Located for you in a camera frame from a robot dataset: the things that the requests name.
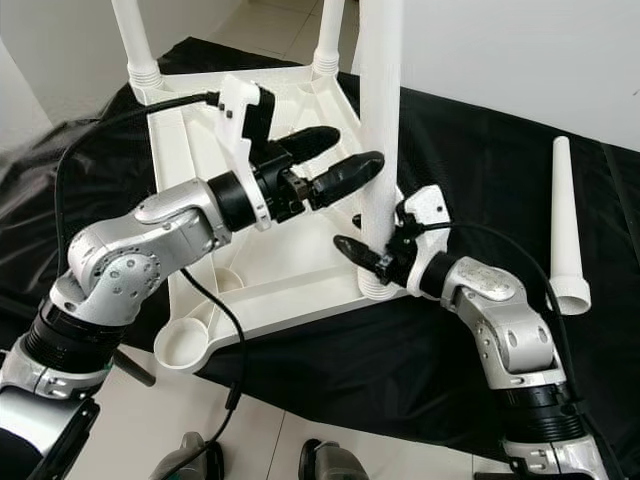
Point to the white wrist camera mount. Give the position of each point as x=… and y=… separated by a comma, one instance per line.
x=240, y=110
x=430, y=205

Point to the white tapered plastic table leg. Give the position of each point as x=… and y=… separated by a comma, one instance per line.
x=567, y=230
x=328, y=35
x=135, y=40
x=380, y=100

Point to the grey right robot foot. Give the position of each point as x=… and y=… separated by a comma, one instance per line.
x=338, y=465

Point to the black table cloth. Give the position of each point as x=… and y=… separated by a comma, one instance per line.
x=480, y=150

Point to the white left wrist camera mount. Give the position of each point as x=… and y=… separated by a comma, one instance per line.
x=240, y=110

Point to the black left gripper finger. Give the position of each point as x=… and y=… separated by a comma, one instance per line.
x=315, y=142
x=350, y=175

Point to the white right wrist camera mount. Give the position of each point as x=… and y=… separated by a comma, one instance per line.
x=430, y=205

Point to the grey left robot foot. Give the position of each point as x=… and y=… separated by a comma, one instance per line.
x=190, y=460

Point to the grey robot foot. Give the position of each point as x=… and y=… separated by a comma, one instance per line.
x=190, y=460
x=338, y=465

